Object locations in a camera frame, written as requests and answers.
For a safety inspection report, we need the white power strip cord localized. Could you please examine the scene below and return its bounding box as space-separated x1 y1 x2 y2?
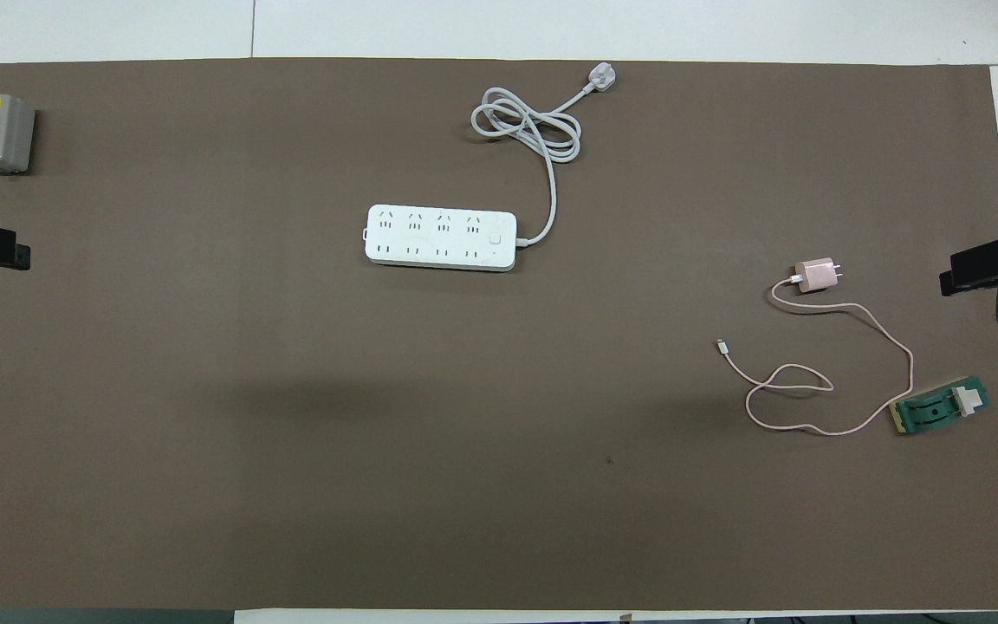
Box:
471 62 619 250

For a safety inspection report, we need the green knife switch block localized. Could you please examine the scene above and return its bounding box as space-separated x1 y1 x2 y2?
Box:
889 375 991 436

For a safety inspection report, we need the pink charger adapter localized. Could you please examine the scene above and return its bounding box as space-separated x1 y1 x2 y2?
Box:
792 257 843 294

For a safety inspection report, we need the white power strip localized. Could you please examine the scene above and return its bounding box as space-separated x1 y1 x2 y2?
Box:
364 204 519 273

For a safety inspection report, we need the brown table mat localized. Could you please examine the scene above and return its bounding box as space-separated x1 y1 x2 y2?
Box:
0 57 998 612

